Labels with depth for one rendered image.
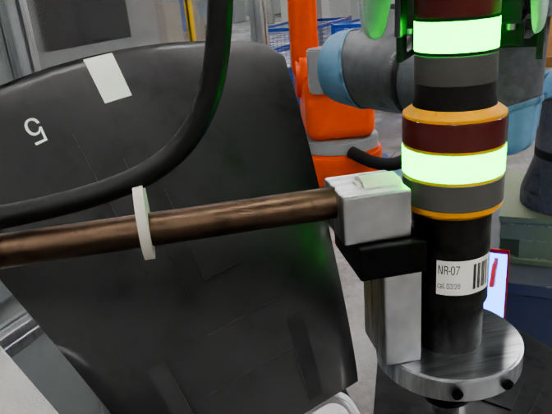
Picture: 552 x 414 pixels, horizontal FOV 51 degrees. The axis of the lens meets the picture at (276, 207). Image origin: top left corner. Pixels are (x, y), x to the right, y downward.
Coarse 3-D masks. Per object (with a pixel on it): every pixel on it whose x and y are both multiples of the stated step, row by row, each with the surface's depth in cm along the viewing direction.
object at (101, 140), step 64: (64, 64) 33; (128, 64) 34; (192, 64) 35; (256, 64) 37; (0, 128) 31; (64, 128) 31; (128, 128) 32; (256, 128) 34; (0, 192) 30; (192, 192) 31; (256, 192) 32; (128, 256) 30; (192, 256) 30; (256, 256) 30; (320, 256) 31; (64, 320) 29; (128, 320) 29; (192, 320) 29; (256, 320) 29; (320, 320) 30; (128, 384) 28; (192, 384) 28; (256, 384) 28; (320, 384) 28
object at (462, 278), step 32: (416, 224) 26; (448, 224) 25; (480, 224) 25; (448, 256) 25; (480, 256) 26; (448, 288) 26; (480, 288) 26; (448, 320) 27; (480, 320) 27; (448, 352) 27
